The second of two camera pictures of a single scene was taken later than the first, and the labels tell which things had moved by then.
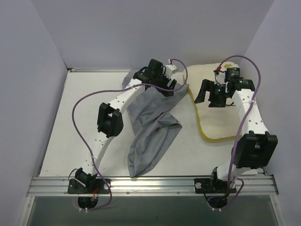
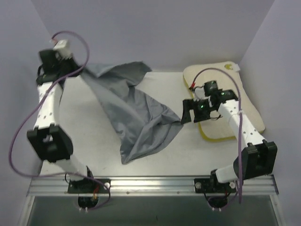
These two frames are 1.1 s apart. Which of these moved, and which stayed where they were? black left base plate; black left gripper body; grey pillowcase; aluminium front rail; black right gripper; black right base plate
Moved: grey pillowcase; black right gripper; black left gripper body
Stayed: aluminium front rail; black left base plate; black right base plate
